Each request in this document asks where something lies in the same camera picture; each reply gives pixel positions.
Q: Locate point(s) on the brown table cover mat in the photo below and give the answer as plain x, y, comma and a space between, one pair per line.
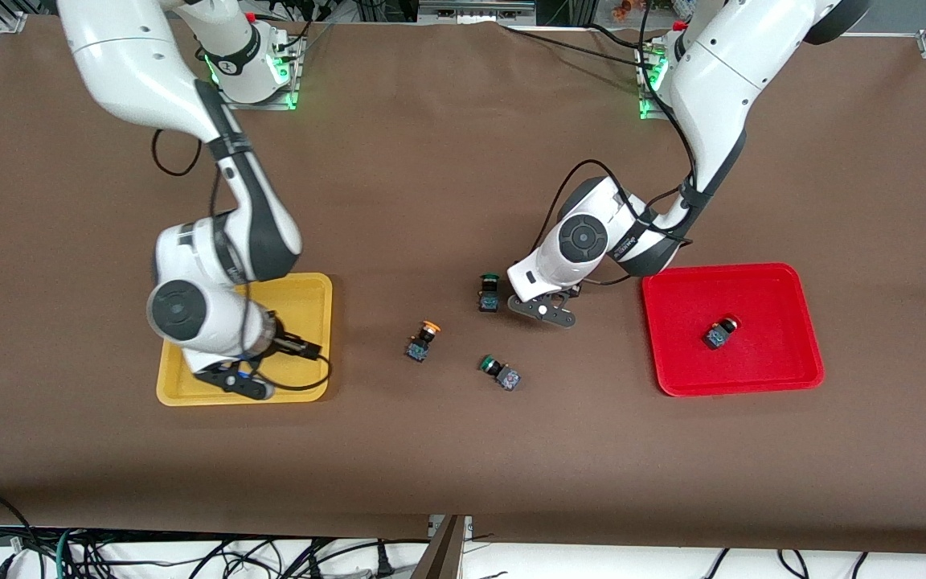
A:
463, 450

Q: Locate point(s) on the red mushroom push button switch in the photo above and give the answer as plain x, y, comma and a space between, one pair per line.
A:
716, 336

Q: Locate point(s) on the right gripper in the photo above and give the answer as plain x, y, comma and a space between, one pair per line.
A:
289, 345

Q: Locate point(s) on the yellow plastic tray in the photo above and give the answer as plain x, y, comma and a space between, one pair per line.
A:
306, 305

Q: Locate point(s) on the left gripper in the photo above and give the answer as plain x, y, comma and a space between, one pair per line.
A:
572, 292

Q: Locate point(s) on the brown wooden beam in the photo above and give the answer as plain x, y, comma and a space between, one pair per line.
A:
440, 555

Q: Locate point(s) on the red plastic tray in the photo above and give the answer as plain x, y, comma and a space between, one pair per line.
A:
776, 354

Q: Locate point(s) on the grey metal rail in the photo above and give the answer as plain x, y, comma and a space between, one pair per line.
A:
475, 10

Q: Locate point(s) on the black power plug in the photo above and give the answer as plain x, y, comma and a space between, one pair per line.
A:
383, 563

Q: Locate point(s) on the yellow mushroom push button switch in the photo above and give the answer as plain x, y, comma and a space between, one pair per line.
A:
417, 350

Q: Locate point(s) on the green mushroom push button switch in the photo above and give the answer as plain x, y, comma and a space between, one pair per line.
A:
489, 301
507, 378

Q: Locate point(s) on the aluminium arm base plate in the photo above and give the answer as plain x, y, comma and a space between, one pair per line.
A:
652, 114
286, 103

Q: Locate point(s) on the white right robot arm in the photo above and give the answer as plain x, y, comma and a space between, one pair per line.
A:
133, 72

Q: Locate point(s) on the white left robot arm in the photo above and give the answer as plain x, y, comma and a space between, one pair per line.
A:
712, 80

